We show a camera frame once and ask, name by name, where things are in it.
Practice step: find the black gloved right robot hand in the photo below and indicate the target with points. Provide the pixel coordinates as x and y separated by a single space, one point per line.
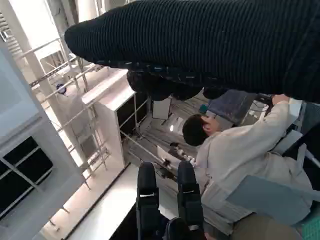
200 40

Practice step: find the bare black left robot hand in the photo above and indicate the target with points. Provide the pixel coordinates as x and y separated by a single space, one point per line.
147 200

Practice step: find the dark grey monitor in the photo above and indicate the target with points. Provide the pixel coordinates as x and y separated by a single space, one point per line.
235 105

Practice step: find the small white mesh cabinet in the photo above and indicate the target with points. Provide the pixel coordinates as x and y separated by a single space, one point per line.
110 120

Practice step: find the person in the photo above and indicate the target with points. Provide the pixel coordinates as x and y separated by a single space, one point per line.
237 155

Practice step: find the grey office chair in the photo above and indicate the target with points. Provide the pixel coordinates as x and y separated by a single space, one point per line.
262 192

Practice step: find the large white mesh cabinet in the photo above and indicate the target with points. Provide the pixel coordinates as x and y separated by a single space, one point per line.
22 170

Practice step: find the green cutting mat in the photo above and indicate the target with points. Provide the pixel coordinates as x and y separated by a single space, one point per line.
313 230

